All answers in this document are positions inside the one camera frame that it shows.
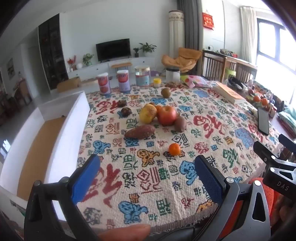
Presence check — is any white curtain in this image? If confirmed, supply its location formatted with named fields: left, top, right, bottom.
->
left=239, top=6, right=258, bottom=63

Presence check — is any window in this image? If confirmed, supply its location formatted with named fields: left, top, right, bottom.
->
left=257, top=18, right=296, bottom=77

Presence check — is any clear container black lid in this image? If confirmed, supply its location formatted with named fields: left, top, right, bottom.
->
left=166, top=66, right=180, bottom=82

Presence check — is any printed woven blanket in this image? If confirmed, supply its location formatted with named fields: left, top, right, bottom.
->
left=76, top=83, right=285, bottom=232

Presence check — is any television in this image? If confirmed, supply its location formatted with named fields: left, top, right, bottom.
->
left=95, top=38, right=130, bottom=62

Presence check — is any orange lounge chair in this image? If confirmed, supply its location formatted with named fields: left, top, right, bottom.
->
left=161, top=47, right=203, bottom=73

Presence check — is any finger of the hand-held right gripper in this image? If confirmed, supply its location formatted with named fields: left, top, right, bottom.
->
left=278, top=133, right=296, bottom=154
left=253, top=140, right=281, bottom=164

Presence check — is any wooden railed bench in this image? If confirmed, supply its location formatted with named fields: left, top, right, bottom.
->
left=202, top=49, right=258, bottom=84

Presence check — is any orange book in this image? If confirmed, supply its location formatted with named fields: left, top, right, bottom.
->
left=211, top=83, right=246, bottom=105

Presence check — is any red wall hanging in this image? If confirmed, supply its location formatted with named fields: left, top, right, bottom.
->
left=202, top=9, right=215, bottom=30

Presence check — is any standing air conditioner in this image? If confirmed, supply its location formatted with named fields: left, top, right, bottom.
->
left=168, top=10, right=185, bottom=58

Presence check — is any grey curtain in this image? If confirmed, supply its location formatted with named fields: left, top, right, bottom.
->
left=177, top=0, right=201, bottom=50

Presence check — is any white television console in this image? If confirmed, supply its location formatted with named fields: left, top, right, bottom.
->
left=67, top=57, right=155, bottom=79

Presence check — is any white can red label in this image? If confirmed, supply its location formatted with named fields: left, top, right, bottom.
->
left=97, top=72, right=112, bottom=95

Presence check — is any green plastic stool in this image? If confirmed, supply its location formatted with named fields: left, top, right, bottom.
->
left=224, top=68, right=237, bottom=79

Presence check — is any cluster of small toys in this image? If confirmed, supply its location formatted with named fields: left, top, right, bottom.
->
left=247, top=89, right=277, bottom=116

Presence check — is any yellow pear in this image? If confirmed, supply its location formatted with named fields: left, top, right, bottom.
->
left=139, top=103, right=158, bottom=124

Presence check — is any wooden dining chair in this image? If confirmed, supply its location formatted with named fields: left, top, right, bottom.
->
left=14, top=78, right=33, bottom=106

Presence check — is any person's left hand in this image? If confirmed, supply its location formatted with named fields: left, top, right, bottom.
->
left=98, top=224, right=151, bottom=241

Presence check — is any large sweet potato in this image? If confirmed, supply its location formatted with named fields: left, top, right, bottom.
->
left=125, top=125, right=156, bottom=140

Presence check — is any framed wall picture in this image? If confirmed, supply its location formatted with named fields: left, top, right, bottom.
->
left=6, top=58, right=15, bottom=79

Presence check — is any white cardboard box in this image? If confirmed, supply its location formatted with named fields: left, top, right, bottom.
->
left=0, top=91, right=91, bottom=232

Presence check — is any black bag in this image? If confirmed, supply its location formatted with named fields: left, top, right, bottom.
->
left=228, top=77, right=244, bottom=90

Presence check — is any red pomegranate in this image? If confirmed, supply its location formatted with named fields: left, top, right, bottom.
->
left=157, top=105, right=177, bottom=127

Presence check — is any wooden stool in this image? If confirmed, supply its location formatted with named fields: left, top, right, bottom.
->
left=111, top=62, right=133, bottom=72

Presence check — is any pink snack bag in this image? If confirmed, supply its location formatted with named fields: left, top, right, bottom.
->
left=180, top=75, right=212, bottom=88

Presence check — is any red flower bouquet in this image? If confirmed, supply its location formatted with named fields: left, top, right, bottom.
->
left=67, top=56, right=77, bottom=71

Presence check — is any large potted plant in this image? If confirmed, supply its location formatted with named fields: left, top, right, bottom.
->
left=139, top=42, right=157, bottom=57

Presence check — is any potted plant pale pot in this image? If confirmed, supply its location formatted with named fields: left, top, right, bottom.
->
left=83, top=53, right=94, bottom=66

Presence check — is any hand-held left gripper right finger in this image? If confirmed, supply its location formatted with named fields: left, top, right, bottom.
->
left=194, top=154, right=271, bottom=241

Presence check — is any black display cabinet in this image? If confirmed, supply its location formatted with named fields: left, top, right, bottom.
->
left=38, top=14, right=68, bottom=90

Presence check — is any small sweet potato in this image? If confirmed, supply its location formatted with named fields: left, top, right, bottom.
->
left=174, top=116, right=187, bottom=133

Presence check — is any clear jar blue label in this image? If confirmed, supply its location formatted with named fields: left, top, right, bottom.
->
left=135, top=66, right=151, bottom=87

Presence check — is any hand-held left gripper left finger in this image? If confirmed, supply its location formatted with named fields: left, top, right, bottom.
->
left=24, top=153, right=101, bottom=241

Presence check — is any black smartphone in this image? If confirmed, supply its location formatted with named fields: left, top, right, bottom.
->
left=257, top=108, right=270, bottom=135

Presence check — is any folded green cloth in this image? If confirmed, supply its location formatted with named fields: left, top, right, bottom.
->
left=276, top=105, right=296, bottom=132

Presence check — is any brown cardboard box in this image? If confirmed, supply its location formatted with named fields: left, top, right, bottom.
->
left=57, top=77, right=81, bottom=93

